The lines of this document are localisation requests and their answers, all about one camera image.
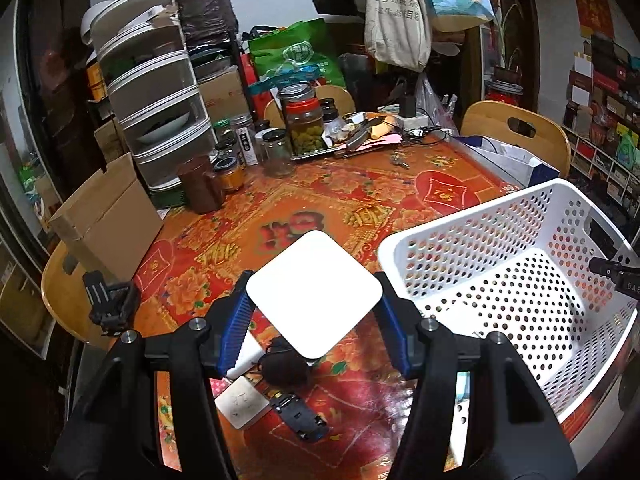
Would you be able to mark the white plastic drawer tower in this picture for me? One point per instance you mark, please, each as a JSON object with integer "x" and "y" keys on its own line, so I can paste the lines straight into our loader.
{"x": 150, "y": 85}

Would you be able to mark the open cardboard box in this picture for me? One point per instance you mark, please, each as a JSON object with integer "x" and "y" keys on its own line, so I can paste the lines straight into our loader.
{"x": 110, "y": 220}

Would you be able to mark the brown jar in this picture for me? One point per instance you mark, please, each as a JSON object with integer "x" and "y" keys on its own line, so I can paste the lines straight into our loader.
{"x": 200, "y": 187}

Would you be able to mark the tall jar with black label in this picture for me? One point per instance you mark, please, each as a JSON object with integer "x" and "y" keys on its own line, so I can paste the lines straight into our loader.
{"x": 246, "y": 140}

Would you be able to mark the beige canvas tote bag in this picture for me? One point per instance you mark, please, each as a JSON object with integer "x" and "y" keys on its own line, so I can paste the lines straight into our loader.
{"x": 397, "y": 20}

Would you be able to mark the large pickle jar red lid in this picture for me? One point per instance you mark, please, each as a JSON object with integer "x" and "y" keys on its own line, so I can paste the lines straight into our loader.
{"x": 302, "y": 125}

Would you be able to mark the white power strip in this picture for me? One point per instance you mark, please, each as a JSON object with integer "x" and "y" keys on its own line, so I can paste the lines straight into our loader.
{"x": 407, "y": 120}

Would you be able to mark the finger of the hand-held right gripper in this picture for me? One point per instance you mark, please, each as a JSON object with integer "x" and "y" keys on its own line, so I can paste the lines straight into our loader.
{"x": 605, "y": 265}

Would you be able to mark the empty glass jar black lid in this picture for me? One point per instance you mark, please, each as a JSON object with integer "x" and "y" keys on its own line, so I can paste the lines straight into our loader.
{"x": 277, "y": 152}

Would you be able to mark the green shopping bag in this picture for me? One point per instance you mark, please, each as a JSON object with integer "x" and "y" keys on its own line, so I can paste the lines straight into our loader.
{"x": 300, "y": 55}

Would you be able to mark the black plastic bag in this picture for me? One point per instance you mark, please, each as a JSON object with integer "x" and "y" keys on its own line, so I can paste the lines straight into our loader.
{"x": 207, "y": 5}

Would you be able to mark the white perforated plastic basket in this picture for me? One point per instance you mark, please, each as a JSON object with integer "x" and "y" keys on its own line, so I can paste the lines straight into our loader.
{"x": 392, "y": 265}

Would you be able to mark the cluttered metal tray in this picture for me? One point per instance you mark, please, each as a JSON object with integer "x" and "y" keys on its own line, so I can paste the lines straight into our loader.
{"x": 350, "y": 135}

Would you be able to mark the blue and white paper bag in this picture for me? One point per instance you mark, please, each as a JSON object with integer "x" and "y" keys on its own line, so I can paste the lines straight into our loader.
{"x": 510, "y": 157}

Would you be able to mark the shelf of colourful boxes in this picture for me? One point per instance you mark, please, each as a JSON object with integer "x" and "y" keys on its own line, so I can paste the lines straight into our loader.
{"x": 600, "y": 125}

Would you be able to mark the closed cardboard box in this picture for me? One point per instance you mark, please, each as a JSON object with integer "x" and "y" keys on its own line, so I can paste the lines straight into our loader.
{"x": 222, "y": 95}

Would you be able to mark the wooden chair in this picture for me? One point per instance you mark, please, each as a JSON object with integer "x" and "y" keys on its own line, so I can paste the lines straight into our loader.
{"x": 485, "y": 120}
{"x": 342, "y": 97}
{"x": 65, "y": 300}

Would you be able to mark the orange jar with black lid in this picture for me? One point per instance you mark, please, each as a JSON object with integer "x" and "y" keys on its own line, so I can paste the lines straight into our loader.
{"x": 230, "y": 177}

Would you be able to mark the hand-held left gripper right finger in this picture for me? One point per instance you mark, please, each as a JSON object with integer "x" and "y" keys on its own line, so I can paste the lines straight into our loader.
{"x": 395, "y": 330}

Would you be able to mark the red wall poster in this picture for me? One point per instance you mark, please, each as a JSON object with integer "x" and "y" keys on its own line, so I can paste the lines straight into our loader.
{"x": 592, "y": 2}

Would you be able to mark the bunch of keys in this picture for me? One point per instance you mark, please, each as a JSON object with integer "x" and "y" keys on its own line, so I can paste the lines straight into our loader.
{"x": 400, "y": 160}

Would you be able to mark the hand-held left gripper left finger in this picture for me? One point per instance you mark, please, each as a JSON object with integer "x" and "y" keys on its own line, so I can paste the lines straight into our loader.
{"x": 237, "y": 330}

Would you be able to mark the red patterned tablecloth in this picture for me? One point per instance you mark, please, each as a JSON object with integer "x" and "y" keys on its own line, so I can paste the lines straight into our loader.
{"x": 350, "y": 195}

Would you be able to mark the black power adapter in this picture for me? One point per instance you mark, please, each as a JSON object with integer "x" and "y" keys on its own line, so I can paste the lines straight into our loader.
{"x": 282, "y": 367}

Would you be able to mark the white square box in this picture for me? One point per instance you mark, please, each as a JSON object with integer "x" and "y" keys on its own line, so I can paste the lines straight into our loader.
{"x": 315, "y": 295}

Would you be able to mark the black plastic camera mount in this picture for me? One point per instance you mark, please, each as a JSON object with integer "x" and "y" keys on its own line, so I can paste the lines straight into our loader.
{"x": 112, "y": 305}
{"x": 300, "y": 417}

